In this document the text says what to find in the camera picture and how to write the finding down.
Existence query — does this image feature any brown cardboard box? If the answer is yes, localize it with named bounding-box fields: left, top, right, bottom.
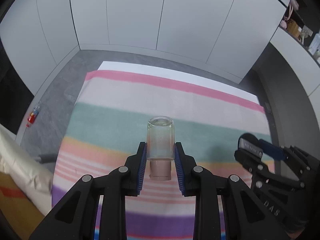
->
left=1, top=172, right=44, bottom=239

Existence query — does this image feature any colourful striped blanket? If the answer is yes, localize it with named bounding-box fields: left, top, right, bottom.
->
left=52, top=70, right=271, bottom=239

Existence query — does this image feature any brown box on shelf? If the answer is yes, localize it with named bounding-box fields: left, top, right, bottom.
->
left=287, top=19, right=302, bottom=39

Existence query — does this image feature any pink bag on shelf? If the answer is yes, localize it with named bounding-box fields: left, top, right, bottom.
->
left=279, top=0, right=299, bottom=29

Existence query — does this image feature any clear glass foundation bottle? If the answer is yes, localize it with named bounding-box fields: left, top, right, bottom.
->
left=146, top=116, right=175, bottom=181

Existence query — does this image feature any small red toy on floor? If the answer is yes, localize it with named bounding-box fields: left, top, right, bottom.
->
left=26, top=104, right=41, bottom=127

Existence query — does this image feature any cream padded armchair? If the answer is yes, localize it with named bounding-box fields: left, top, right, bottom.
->
left=0, top=129, right=53, bottom=215

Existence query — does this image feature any black round compact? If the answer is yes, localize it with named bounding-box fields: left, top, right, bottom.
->
left=238, top=133, right=263, bottom=158

